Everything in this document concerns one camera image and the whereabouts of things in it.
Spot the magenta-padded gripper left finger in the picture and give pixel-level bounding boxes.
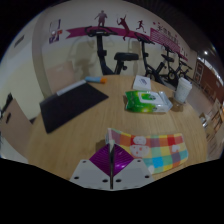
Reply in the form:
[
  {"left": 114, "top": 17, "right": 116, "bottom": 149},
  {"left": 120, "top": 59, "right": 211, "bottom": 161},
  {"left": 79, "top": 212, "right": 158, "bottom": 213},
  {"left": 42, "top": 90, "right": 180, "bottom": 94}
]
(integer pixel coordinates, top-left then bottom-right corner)
[{"left": 69, "top": 140, "right": 113, "bottom": 191}]

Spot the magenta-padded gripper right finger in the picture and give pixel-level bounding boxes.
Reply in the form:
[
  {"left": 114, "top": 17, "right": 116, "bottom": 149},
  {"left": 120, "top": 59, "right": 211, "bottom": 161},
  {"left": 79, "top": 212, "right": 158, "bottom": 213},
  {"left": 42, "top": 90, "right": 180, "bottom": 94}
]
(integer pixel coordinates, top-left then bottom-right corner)
[{"left": 111, "top": 139, "right": 155, "bottom": 191}]

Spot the colourful checkered towel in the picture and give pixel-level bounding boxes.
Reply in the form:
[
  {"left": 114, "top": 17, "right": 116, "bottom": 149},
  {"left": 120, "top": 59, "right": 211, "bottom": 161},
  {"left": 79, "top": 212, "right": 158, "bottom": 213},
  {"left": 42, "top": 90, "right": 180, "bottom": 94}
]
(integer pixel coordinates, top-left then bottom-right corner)
[{"left": 104, "top": 127, "right": 189, "bottom": 175}]

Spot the black tablet folio case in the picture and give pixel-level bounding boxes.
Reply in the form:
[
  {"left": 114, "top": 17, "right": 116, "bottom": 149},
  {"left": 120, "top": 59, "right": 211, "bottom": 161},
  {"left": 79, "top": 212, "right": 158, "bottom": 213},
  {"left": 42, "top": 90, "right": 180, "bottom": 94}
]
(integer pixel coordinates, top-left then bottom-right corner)
[{"left": 39, "top": 79, "right": 110, "bottom": 135}]

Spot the green wet wipes pack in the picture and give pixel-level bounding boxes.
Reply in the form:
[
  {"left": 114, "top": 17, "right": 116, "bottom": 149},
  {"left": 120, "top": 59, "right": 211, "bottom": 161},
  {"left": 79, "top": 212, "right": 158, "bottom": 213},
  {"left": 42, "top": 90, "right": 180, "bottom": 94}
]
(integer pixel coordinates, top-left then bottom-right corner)
[{"left": 124, "top": 90, "right": 174, "bottom": 114}]

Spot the brown round cup holder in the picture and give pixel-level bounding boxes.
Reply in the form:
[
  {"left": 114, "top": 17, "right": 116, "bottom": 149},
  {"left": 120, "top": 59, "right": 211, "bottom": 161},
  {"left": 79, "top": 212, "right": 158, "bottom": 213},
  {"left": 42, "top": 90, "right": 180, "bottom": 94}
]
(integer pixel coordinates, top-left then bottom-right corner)
[{"left": 171, "top": 96, "right": 188, "bottom": 113}]

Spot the small white box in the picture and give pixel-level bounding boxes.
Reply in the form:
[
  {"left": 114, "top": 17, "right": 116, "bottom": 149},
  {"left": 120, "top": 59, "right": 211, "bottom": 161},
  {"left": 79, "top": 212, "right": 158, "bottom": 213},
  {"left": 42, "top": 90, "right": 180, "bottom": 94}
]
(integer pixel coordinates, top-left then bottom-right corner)
[{"left": 132, "top": 75, "right": 152, "bottom": 92}]

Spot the blue and orange tube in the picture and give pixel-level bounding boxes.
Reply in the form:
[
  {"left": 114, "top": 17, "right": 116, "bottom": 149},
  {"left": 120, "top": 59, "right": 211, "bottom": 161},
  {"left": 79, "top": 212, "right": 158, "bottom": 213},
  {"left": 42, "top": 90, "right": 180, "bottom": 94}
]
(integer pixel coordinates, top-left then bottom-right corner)
[{"left": 84, "top": 76, "right": 108, "bottom": 84}]

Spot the light wooden chair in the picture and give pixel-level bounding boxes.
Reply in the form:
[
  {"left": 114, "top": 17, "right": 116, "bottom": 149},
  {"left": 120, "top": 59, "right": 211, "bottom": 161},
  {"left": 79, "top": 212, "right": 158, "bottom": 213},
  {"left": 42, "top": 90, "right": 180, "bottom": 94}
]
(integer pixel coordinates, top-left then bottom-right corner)
[
  {"left": 0, "top": 93, "right": 34, "bottom": 158},
  {"left": 44, "top": 61, "right": 79, "bottom": 94}
]

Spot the group of wooden chairs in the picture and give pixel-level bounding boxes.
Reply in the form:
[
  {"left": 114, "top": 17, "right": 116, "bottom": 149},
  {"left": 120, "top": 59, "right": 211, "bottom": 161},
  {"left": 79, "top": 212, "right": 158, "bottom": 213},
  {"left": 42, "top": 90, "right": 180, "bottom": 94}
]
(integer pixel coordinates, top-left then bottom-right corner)
[{"left": 199, "top": 96, "right": 224, "bottom": 151}]

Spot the black exercise bike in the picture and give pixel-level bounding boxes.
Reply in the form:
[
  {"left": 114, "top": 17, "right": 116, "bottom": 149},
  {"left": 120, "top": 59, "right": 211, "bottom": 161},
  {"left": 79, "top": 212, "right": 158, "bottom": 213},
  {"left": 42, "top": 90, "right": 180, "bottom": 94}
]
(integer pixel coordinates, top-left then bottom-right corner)
[
  {"left": 134, "top": 32, "right": 174, "bottom": 86},
  {"left": 84, "top": 26, "right": 140, "bottom": 76},
  {"left": 178, "top": 53, "right": 195, "bottom": 81},
  {"left": 162, "top": 44, "right": 189, "bottom": 84}
]

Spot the framed wall poster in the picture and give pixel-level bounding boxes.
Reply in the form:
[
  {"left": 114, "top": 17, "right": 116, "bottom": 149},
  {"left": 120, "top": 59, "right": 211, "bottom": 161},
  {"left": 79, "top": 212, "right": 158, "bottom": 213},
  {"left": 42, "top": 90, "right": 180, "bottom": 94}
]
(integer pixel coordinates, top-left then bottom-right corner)
[{"left": 194, "top": 59, "right": 205, "bottom": 84}]

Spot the purple wall poster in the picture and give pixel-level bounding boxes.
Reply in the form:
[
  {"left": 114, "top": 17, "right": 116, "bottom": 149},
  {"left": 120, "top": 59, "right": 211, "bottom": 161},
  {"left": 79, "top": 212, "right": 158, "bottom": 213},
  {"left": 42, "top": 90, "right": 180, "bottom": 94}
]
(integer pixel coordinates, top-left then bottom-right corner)
[{"left": 48, "top": 18, "right": 63, "bottom": 45}]

